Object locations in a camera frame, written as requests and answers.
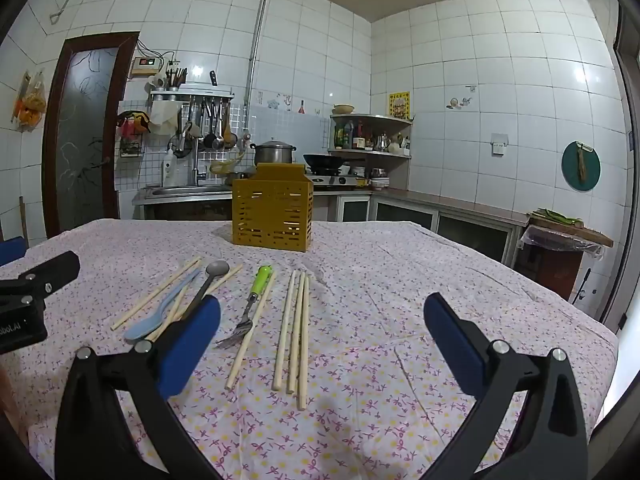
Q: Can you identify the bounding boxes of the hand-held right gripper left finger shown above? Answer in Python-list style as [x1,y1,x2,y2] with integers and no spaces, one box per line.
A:
[55,295,222,480]

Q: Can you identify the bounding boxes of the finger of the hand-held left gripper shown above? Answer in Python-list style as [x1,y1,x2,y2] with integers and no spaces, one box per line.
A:
[0,251,81,311]

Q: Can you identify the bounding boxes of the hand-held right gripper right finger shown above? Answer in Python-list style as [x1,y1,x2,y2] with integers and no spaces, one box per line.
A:
[423,292,596,480]

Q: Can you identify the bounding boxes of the light blue plastic spoon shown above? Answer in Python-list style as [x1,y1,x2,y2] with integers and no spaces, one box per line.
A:
[123,267,202,342]

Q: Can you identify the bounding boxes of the wooden chopstick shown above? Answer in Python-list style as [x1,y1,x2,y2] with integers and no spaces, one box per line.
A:
[272,271,297,392]
[111,257,202,331]
[286,271,305,394]
[298,274,310,410]
[150,265,243,343]
[225,272,276,391]

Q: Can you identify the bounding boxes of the metal spoon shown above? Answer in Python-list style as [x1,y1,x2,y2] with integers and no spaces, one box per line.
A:
[180,260,231,321]

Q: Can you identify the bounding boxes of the green frog handle fork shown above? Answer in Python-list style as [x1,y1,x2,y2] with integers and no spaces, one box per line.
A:
[215,265,275,350]

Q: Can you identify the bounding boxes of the yellow slotted utensil holder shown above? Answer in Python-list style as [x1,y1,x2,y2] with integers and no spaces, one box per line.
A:
[231,162,314,253]

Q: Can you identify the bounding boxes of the blue chair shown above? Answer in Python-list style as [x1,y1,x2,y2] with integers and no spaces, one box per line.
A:
[0,236,27,267]

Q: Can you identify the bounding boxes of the floral pink tablecloth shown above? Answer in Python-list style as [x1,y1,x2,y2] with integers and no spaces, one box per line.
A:
[0,217,621,480]

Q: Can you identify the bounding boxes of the kitchen counter with cabinets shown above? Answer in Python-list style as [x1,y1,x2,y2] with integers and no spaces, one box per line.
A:
[132,187,531,266]

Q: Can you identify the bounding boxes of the brown frosted glass door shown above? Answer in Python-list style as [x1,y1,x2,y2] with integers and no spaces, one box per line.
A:
[42,31,141,238]

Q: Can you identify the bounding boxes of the red and yellow gloves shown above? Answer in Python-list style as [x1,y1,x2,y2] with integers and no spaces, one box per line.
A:
[116,110,152,137]

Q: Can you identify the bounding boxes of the hanging orange bag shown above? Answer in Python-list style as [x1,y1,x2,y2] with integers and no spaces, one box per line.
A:
[12,70,48,133]

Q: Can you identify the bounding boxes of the green vegetables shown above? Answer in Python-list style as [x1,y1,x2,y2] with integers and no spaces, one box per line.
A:
[532,208,583,226]

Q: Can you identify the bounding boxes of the wooden cutting board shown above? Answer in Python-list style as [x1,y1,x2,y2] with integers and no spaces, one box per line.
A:
[527,210,615,248]

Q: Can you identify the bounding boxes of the steel faucet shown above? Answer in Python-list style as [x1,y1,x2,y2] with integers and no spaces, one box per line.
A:
[170,120,208,186]

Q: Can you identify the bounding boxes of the yellow mesh strainer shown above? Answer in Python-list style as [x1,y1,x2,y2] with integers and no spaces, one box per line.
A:
[209,152,248,176]

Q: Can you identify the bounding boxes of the white hanging cloth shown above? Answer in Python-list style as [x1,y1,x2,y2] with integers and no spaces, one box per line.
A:
[149,100,181,136]

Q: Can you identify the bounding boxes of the steel gas stove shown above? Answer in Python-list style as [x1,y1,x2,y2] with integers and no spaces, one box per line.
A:
[305,167,373,191]

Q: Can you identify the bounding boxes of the black ladle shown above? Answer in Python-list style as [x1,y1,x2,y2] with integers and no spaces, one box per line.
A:
[202,100,219,150]

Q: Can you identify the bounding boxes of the steel cooking pot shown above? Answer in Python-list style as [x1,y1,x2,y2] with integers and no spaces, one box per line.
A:
[250,139,297,166]

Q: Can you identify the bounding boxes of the steel corner shelf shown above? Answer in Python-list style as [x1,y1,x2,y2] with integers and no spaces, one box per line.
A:
[328,112,416,161]

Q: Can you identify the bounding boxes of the wooden spatula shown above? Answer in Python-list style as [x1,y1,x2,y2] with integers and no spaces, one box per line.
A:
[222,102,237,147]

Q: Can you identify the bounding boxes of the green round cutting board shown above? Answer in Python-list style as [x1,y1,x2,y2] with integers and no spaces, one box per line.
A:
[561,140,601,192]

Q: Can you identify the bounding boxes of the black wok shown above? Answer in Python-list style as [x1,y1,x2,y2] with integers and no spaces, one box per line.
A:
[302,153,348,171]

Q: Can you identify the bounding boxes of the steel wall utensil rack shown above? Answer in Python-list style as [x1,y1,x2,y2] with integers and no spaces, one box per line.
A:
[147,87,236,103]

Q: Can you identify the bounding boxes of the grey wall pipe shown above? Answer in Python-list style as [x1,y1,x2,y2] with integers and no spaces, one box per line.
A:
[245,0,271,126]

